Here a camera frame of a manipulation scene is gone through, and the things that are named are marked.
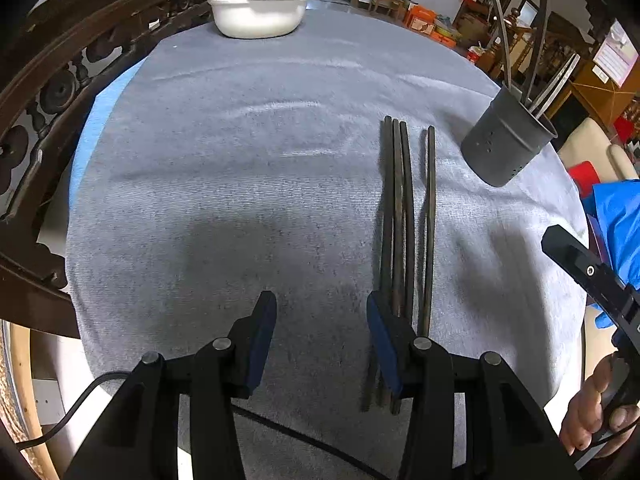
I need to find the silver chopstick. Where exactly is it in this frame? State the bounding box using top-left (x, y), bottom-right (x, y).
top-left (528, 52), bottom-right (579, 115)
top-left (533, 54), bottom-right (580, 119)

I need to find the dark chopstick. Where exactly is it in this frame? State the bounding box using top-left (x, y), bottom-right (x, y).
top-left (376, 118), bottom-right (406, 409)
top-left (360, 116), bottom-right (393, 413)
top-left (491, 0), bottom-right (512, 90)
top-left (419, 126), bottom-right (436, 337)
top-left (521, 0), bottom-right (550, 105)
top-left (395, 118), bottom-right (416, 323)

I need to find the person right hand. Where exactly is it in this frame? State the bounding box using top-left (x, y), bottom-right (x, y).
top-left (560, 354), bottom-right (639, 458)

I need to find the blue plastic bag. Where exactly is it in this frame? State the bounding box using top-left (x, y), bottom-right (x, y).
top-left (581, 178), bottom-right (640, 331)

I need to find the red plastic stool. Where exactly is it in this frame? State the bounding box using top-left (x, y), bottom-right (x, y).
top-left (567, 160), bottom-right (600, 198)

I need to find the beige sofa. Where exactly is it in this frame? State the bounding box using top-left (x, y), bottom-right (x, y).
top-left (558, 117), bottom-right (639, 183)

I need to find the dark grey utensil holder cup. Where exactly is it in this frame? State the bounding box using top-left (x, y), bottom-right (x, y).
top-left (461, 86), bottom-right (556, 188)

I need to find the grey towel table mat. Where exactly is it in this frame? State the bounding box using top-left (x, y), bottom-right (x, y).
top-left (66, 10), bottom-right (587, 477)

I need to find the orange box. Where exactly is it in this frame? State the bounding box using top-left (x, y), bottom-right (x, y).
top-left (404, 4), bottom-right (437, 36)

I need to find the dark carved wooden sideboard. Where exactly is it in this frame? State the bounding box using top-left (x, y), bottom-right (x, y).
top-left (1, 0), bottom-right (210, 338)

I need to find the white plastic basin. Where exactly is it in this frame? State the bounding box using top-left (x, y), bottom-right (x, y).
top-left (207, 0), bottom-right (309, 39)

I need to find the wall calendar poster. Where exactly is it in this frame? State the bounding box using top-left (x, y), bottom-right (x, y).
top-left (593, 20), bottom-right (639, 87)

